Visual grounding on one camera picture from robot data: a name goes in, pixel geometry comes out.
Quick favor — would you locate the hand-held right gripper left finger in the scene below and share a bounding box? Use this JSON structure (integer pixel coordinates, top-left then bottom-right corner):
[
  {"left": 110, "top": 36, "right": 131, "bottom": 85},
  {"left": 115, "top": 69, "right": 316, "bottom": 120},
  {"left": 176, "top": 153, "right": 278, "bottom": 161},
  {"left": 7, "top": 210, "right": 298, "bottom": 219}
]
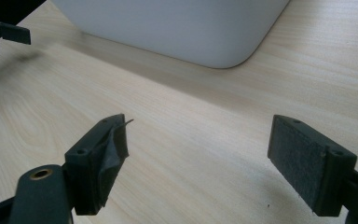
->
[{"left": 63, "top": 113, "right": 134, "bottom": 217}]

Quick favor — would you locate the white plastic bin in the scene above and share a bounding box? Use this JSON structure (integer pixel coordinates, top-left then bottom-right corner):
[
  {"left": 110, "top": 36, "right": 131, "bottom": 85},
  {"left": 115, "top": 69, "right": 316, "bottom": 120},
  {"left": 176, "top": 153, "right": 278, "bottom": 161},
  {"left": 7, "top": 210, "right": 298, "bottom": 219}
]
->
[{"left": 49, "top": 0, "right": 291, "bottom": 70}]

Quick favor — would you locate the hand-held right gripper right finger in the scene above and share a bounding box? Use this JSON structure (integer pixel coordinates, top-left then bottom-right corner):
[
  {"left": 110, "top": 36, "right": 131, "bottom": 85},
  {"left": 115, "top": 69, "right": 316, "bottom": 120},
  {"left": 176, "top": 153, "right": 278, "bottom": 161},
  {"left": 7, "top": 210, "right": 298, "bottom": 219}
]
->
[{"left": 267, "top": 114, "right": 358, "bottom": 217}]

